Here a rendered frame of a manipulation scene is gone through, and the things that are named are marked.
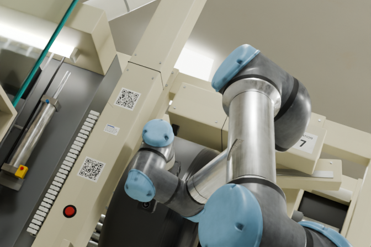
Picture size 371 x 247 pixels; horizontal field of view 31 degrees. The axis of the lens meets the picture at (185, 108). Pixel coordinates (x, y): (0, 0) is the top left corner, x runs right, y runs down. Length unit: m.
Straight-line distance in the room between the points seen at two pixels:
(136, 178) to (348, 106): 4.70
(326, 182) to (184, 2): 0.89
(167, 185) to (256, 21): 3.99
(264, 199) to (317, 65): 4.72
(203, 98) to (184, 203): 1.08
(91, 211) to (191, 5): 0.88
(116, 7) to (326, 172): 1.15
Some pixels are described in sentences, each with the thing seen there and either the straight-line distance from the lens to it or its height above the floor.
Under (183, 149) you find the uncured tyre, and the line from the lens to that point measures 2.12.
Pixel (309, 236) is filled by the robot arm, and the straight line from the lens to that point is 1.07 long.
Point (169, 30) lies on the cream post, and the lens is 2.51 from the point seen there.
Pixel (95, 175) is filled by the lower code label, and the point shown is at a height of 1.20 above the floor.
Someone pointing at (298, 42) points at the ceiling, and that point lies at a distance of 5.55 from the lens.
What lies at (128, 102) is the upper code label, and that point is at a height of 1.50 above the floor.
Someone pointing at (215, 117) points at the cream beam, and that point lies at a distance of 2.60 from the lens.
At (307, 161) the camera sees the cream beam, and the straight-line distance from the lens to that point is 2.56.
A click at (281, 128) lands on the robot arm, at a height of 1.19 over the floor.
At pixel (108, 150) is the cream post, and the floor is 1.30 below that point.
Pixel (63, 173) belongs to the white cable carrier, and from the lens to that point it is 2.30.
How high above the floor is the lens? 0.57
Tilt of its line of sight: 25 degrees up
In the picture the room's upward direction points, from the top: 25 degrees clockwise
